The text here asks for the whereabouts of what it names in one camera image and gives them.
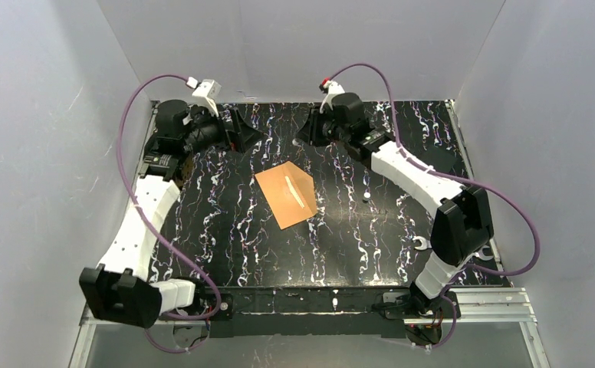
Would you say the orange paper envelope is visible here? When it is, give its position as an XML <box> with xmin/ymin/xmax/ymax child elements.
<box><xmin>255</xmin><ymin>161</ymin><xmax>317</xmax><ymax>230</ymax></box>

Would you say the beige ornate letter sheet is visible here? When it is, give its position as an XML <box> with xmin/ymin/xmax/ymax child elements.
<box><xmin>284</xmin><ymin>176</ymin><xmax>305</xmax><ymax>208</ymax></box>

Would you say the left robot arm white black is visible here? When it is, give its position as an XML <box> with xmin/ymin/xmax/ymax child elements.
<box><xmin>79</xmin><ymin>100</ymin><xmax>264</xmax><ymax>328</ymax></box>

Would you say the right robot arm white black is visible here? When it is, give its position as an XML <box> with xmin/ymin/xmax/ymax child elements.
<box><xmin>296</xmin><ymin>93</ymin><xmax>494</xmax><ymax>302</ymax></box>

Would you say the black square pad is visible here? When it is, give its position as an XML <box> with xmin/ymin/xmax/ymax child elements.
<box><xmin>419</xmin><ymin>146</ymin><xmax>458</xmax><ymax>174</ymax></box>

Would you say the silver open-end wrench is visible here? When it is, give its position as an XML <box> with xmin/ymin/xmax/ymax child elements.
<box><xmin>413</xmin><ymin>236</ymin><xmax>495</xmax><ymax>261</ymax></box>

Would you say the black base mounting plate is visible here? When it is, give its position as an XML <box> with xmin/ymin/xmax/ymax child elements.
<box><xmin>156</xmin><ymin>285</ymin><xmax>461</xmax><ymax>340</ymax></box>

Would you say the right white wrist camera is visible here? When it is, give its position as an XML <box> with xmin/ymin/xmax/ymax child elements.
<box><xmin>319</xmin><ymin>78</ymin><xmax>345</xmax><ymax>113</ymax></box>

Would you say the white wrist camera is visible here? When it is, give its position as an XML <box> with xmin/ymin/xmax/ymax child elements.
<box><xmin>319</xmin><ymin>78</ymin><xmax>345</xmax><ymax>113</ymax></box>
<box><xmin>186</xmin><ymin>77</ymin><xmax>222</xmax><ymax>117</ymax></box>

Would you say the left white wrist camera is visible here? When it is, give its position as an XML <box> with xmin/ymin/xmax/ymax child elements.
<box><xmin>186</xmin><ymin>77</ymin><xmax>222</xmax><ymax>117</ymax></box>

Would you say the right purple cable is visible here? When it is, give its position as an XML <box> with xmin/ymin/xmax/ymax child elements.
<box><xmin>327</xmin><ymin>63</ymin><xmax>542</xmax><ymax>351</ymax></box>

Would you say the aluminium frame rail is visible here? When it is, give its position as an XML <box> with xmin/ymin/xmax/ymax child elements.
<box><xmin>68</xmin><ymin>101</ymin><xmax>551</xmax><ymax>368</ymax></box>

